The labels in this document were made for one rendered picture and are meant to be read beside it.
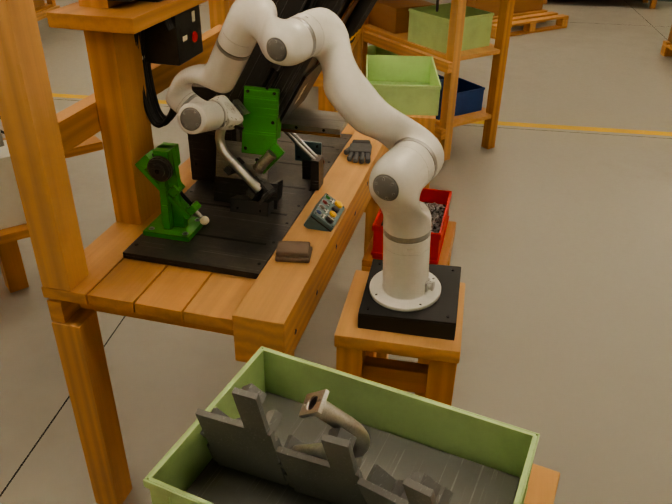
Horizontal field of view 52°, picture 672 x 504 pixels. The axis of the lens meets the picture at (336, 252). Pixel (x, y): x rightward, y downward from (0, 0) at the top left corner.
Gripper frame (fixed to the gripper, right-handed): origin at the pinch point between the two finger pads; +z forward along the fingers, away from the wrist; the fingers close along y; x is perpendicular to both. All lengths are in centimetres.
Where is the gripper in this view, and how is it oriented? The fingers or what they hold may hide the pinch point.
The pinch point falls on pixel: (235, 111)
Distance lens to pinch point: 220.4
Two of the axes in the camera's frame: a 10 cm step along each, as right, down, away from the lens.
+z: 2.4, -2.5, 9.4
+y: -6.3, -7.8, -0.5
